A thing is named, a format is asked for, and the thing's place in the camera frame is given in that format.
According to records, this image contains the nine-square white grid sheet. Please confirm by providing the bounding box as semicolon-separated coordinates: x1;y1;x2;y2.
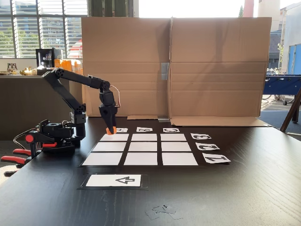
79;133;205;167

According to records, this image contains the orange white carton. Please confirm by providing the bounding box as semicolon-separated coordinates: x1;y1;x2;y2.
71;59;82;75

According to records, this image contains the white arrow paper sheet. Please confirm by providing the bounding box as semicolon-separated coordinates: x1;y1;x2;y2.
86;174;142;187

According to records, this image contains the brown cardboard panel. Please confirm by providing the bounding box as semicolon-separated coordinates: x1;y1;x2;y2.
81;16;171;120
169;16;273;127

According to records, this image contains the black coffee machine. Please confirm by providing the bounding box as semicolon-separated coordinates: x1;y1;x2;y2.
35;48;63;71

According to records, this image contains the brown counter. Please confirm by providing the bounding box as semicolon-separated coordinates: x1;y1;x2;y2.
0;74;83;141

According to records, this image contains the paper sheet number 3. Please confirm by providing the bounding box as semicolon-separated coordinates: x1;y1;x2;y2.
190;133;212;140

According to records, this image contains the red black bar clamp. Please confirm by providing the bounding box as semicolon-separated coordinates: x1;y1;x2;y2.
13;134;57;159
0;155;28;178

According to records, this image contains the paper sheet number 2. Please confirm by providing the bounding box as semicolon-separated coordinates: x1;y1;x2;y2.
195;142;221;151

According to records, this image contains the paper sheet number 1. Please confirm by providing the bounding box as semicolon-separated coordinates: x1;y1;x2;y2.
202;153;231;164

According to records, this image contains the blue foosball table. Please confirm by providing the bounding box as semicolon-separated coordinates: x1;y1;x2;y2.
262;74;301;105

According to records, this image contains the dark wooden easel leg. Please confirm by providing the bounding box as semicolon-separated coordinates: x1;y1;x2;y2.
279;89;301;132

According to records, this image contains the red white servo cable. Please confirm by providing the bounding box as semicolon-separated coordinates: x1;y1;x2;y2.
110;85;121;108

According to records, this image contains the thin base cable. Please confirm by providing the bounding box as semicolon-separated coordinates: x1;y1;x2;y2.
13;127;40;149

